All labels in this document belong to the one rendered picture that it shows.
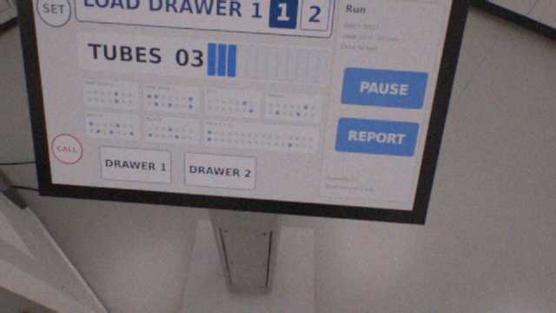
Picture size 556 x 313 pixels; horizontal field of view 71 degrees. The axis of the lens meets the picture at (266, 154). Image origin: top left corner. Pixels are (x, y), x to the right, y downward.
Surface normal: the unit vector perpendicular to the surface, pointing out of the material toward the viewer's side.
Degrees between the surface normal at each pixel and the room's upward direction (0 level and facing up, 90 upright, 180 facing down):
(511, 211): 0
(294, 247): 5
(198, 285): 5
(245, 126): 50
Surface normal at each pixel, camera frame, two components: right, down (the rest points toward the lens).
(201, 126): -0.04, 0.29
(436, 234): 0.03, -0.54
